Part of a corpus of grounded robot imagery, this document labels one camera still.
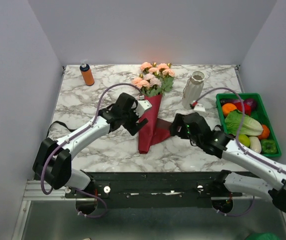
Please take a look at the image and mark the dark red wrapping paper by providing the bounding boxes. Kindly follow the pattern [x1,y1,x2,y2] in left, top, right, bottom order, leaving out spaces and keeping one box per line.
[138,94,171,154]

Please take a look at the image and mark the pink flower bunch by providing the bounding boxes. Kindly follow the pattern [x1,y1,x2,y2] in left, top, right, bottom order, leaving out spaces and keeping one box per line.
[131,62,175,97]

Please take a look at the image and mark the black ribbon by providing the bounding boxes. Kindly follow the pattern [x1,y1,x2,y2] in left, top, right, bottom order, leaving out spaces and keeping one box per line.
[46,120,76,138]

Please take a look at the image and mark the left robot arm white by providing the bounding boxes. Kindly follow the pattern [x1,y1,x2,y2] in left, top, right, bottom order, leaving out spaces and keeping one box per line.
[32,93,152,198]

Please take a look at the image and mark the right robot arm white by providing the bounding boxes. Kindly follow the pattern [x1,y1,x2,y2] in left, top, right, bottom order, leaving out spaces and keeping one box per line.
[169,112,286,213]

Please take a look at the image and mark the white ribbed vase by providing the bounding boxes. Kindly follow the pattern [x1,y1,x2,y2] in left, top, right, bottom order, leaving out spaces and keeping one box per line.
[182,70,207,110]

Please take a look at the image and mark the toy orange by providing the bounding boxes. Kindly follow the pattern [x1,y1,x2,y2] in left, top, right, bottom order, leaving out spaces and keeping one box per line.
[222,103,237,117]

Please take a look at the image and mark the toy eggplant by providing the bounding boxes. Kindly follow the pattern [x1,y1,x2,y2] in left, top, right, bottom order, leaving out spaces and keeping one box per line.
[220,98,241,106]

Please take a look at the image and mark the toy green apple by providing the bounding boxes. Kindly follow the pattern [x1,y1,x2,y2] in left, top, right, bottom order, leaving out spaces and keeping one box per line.
[238,134,251,148]

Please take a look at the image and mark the toy lettuce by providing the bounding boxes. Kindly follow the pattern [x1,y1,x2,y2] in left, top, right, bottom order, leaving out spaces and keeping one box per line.
[225,110,263,136]

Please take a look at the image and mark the toy red pepper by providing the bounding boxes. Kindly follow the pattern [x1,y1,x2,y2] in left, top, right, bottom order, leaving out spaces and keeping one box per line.
[234,102,252,116]

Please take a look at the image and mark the toy white radish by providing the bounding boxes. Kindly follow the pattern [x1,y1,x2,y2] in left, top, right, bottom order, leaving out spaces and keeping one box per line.
[249,136,262,154]

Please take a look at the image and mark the orange pump bottle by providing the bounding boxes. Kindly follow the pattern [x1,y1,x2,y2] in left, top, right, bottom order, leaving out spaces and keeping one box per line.
[79,60,95,86]

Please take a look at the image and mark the toy purple onion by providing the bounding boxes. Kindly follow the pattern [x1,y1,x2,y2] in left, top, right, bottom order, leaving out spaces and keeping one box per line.
[244,98,258,111]

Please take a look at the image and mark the green plastic tray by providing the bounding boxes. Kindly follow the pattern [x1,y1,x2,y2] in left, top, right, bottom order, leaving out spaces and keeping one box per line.
[216,93,282,158]

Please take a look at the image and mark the toy tangerine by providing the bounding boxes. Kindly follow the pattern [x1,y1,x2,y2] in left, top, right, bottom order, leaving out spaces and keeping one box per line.
[258,124,271,140]

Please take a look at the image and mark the toy green pepper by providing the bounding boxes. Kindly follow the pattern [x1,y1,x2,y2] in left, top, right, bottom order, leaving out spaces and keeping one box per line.
[261,139,278,155]

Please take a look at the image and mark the green object at bottom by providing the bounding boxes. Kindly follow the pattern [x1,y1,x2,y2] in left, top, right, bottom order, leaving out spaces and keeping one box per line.
[245,232,280,240]

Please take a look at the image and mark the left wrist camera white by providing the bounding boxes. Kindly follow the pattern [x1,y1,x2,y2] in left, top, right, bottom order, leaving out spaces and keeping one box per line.
[134,100,152,117]

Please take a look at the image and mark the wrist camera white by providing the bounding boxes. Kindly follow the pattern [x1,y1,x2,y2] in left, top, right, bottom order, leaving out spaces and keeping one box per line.
[134,100,152,117]
[190,100,206,112]

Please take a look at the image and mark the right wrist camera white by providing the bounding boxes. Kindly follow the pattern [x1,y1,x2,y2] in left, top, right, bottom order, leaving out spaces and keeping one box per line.
[190,100,206,112]

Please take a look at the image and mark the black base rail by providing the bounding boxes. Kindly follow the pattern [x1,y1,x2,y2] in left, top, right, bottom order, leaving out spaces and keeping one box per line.
[57,171,258,210]

